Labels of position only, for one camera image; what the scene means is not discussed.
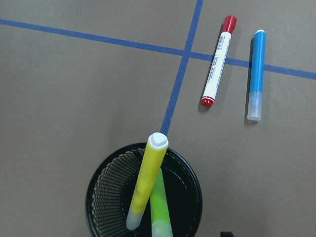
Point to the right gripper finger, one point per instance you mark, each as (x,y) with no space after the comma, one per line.
(226,234)

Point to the green highlighter pen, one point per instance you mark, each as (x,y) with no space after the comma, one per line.
(160,220)

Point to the blue highlighter pen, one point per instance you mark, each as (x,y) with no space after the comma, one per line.
(257,76)

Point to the red white marker pen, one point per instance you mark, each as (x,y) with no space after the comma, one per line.
(214,76)

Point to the yellow highlighter pen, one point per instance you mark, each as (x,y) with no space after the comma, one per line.
(155,150)

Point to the black mesh pen cup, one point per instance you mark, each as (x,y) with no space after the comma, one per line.
(118,196)

